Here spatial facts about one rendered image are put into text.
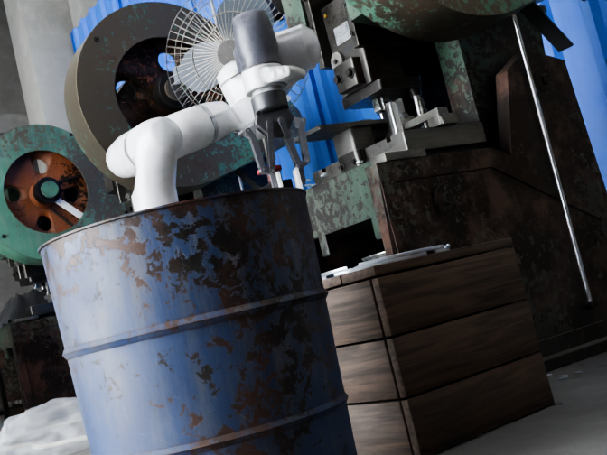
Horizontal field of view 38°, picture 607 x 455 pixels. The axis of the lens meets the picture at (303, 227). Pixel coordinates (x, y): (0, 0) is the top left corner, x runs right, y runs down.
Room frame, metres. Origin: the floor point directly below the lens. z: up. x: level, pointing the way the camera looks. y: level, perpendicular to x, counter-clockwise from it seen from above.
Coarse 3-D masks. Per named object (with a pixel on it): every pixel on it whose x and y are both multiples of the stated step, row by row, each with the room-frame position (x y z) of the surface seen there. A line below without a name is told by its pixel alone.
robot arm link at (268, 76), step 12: (252, 72) 1.78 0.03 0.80; (264, 72) 1.77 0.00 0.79; (276, 72) 1.76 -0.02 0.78; (288, 72) 1.74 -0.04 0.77; (300, 72) 1.77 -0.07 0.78; (252, 84) 1.78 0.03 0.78; (264, 84) 1.77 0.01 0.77; (276, 84) 1.79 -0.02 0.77; (288, 84) 1.82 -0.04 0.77; (252, 96) 1.83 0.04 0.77
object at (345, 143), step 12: (360, 120) 2.45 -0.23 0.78; (372, 120) 2.46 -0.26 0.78; (384, 120) 2.48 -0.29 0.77; (312, 132) 2.39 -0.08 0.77; (324, 132) 2.41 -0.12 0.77; (336, 132) 2.45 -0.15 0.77; (348, 132) 2.45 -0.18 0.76; (360, 132) 2.46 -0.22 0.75; (336, 144) 2.51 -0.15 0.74; (348, 144) 2.46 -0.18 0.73; (360, 144) 2.45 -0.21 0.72; (348, 156) 2.47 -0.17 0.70; (360, 156) 2.45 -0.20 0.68; (348, 168) 2.48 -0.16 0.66
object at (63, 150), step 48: (0, 144) 4.97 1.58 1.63; (48, 144) 5.14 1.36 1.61; (0, 192) 4.93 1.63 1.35; (48, 192) 5.04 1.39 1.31; (96, 192) 5.28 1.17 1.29; (0, 240) 4.90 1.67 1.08; (48, 240) 5.07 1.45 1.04; (48, 288) 5.34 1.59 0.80; (0, 336) 5.44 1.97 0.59; (48, 336) 5.19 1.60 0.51; (48, 384) 5.18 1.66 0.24
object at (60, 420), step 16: (64, 400) 3.30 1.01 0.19; (16, 416) 3.30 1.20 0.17; (32, 416) 3.14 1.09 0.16; (48, 416) 3.12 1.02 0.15; (64, 416) 3.15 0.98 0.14; (80, 416) 3.15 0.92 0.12; (0, 432) 3.21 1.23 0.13; (16, 432) 3.08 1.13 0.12; (32, 432) 3.08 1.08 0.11; (48, 432) 3.10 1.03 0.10; (64, 432) 3.11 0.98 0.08; (80, 432) 3.13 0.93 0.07; (0, 448) 3.14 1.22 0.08; (16, 448) 3.11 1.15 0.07; (32, 448) 3.11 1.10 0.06; (48, 448) 3.10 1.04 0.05; (64, 448) 3.12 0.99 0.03; (80, 448) 3.22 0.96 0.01
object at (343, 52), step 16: (336, 0) 2.53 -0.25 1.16; (336, 16) 2.54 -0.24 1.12; (336, 32) 2.55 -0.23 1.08; (336, 48) 2.57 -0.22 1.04; (352, 48) 2.51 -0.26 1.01; (368, 48) 2.48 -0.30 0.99; (384, 48) 2.52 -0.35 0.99; (336, 64) 2.57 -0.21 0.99; (352, 64) 2.48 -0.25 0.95; (368, 64) 2.47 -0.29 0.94; (384, 64) 2.51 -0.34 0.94; (400, 64) 2.54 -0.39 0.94; (336, 80) 2.53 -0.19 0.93; (352, 80) 2.49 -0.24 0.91; (368, 80) 2.48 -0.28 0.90
